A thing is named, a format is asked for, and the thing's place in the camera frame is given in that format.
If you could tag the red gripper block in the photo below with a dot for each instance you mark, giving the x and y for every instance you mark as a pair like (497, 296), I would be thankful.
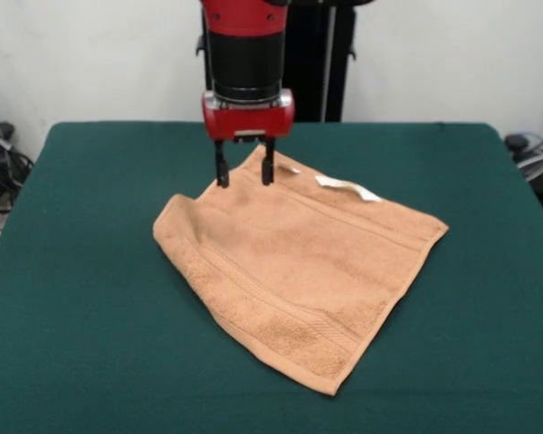
(249, 122)

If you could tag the tan terry towel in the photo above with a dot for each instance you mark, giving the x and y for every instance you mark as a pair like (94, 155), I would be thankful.
(298, 271)

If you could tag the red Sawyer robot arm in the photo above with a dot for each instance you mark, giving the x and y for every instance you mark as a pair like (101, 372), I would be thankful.
(246, 54)

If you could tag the dark green table cloth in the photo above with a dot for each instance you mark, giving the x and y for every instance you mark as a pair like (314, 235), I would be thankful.
(72, 271)

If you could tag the small black adapter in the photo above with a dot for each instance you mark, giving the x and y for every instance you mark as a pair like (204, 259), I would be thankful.
(2, 130)
(516, 142)

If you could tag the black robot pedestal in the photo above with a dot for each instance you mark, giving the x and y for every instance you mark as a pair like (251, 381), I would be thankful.
(312, 68)

